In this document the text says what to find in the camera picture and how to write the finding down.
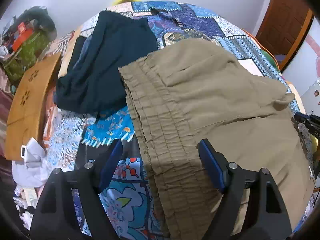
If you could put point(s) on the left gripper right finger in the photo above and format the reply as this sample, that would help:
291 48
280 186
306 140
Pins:
266 216

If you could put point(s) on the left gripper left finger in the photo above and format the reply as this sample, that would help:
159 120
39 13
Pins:
55 216

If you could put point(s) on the khaki pants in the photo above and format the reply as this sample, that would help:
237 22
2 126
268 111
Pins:
194 90

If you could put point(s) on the white crumpled cloth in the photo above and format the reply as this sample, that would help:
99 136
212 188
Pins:
30 172

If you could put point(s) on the blue patchwork bedsheet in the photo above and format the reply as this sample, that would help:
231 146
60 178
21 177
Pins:
128 201

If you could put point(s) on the brown wooden door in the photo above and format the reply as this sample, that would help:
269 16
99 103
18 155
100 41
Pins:
285 24

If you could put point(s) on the wooden headboard panel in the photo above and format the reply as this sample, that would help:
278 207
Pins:
26 114

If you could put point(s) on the dark navy garment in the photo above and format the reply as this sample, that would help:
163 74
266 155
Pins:
95 84

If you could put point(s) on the green patterned bag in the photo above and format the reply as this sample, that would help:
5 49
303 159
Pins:
26 56

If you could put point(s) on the orange box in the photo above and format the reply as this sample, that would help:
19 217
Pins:
24 34

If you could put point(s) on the grey plush toy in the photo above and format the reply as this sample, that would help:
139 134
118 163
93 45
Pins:
40 20

